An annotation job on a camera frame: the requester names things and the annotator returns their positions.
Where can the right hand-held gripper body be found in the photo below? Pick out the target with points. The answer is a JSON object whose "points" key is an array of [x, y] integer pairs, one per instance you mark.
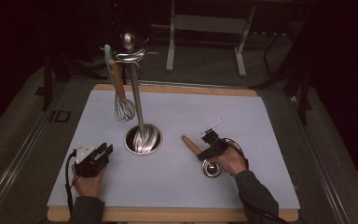
{"points": [[219, 145]]}

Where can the white metal stand frame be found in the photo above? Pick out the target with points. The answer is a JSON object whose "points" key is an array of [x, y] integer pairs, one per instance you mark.
{"points": [[205, 23]]}

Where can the person's right hand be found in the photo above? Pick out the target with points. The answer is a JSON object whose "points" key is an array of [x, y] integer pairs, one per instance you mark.
{"points": [[231, 161]]}

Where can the white table sheet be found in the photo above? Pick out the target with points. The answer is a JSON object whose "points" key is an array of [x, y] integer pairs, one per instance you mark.
{"points": [[180, 193]]}

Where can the steel utensil rack stand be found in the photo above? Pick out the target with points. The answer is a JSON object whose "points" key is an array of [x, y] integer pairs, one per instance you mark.
{"points": [[138, 102]]}

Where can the person's left hand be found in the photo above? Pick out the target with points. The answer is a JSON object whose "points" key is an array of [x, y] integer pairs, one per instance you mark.
{"points": [[88, 186]]}

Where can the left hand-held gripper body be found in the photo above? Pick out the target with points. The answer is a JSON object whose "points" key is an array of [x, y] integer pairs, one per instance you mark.
{"points": [[87, 168]]}

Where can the black floor stand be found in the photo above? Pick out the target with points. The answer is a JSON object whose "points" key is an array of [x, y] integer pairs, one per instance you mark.
{"points": [[304, 99], [47, 87]]}

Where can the black floor bracket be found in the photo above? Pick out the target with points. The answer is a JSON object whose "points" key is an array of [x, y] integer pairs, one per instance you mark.
{"points": [[51, 116]]}

